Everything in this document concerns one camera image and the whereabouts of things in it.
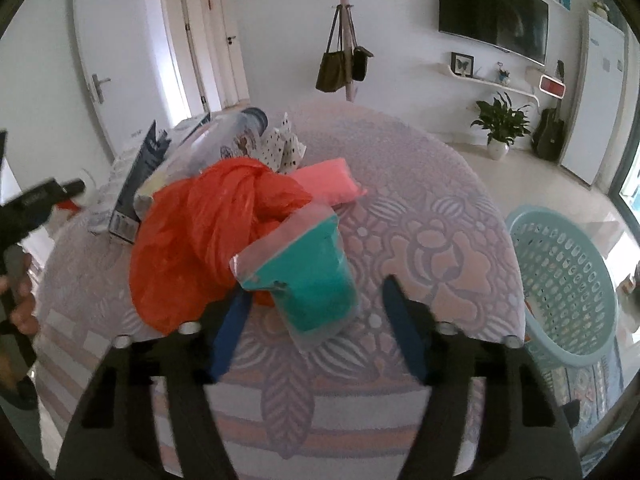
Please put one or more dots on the white heart print paper bag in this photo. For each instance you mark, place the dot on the white heart print paper bag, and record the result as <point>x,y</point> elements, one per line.
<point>280,149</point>

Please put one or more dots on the clear bottle dark cap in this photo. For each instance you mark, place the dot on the clear bottle dark cap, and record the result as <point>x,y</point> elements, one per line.
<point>228,135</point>

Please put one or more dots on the red white box shelf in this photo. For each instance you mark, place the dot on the red white box shelf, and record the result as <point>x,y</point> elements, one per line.
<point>551,86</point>

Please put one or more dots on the small vase on shelf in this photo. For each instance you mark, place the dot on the small vase on shelf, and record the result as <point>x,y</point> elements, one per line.
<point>504,76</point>

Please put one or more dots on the white hallway door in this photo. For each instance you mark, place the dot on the white hallway door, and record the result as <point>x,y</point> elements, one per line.
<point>225,51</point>

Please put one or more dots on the pink yogurt bottle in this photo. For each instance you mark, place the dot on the pink yogurt bottle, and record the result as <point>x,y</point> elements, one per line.
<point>159,179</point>

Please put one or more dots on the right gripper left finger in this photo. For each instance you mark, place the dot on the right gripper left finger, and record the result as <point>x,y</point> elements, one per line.
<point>112,434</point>

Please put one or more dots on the red plastic bag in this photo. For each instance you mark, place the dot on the red plastic bag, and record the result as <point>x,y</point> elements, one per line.
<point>180,261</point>

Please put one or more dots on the teal item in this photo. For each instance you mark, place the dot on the teal item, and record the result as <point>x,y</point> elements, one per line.
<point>303,265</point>

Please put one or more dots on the wall mounted black television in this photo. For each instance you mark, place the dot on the wall mounted black television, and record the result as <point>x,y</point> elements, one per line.
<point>516,26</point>

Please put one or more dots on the pink foam block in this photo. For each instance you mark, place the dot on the pink foam block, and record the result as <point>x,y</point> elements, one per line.
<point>330,182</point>

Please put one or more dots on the white door with handle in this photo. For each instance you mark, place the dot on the white door with handle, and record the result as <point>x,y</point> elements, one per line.
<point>129,69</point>

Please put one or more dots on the framed butterfly picture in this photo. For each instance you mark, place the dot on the framed butterfly picture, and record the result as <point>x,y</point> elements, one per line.
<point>462,65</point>

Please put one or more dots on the pink patterned tablecloth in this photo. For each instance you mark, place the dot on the pink patterned tablecloth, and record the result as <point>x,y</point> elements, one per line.
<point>318,387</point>

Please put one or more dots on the white lower wall shelf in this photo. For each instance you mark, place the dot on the white lower wall shelf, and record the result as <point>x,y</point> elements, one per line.
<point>446,70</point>

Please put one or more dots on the white standing air conditioner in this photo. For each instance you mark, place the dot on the white standing air conditioner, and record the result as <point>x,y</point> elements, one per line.
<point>597,99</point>

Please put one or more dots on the teal plastic laundry basket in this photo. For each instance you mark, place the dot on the teal plastic laundry basket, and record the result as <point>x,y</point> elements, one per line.
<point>571,304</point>

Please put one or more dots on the brown hanging handbag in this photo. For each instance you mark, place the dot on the brown hanging handbag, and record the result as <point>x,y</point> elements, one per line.
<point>332,74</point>

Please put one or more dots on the potted green plant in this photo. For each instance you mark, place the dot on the potted green plant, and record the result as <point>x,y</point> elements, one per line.
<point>503,123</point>

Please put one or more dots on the white blue milk carton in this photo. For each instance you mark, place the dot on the white blue milk carton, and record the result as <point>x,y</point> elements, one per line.
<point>114,212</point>

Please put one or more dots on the pink coat stand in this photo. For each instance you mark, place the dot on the pink coat stand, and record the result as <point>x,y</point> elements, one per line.
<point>350,91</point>

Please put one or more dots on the black hanging bag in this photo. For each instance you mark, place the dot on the black hanging bag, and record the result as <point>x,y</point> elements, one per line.
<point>360,62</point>

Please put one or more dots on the black guitar bag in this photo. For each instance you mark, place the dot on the black guitar bag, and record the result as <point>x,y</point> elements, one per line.
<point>548,139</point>

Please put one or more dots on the person's left hand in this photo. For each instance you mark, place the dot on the person's left hand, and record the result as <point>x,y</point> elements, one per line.
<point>24,320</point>

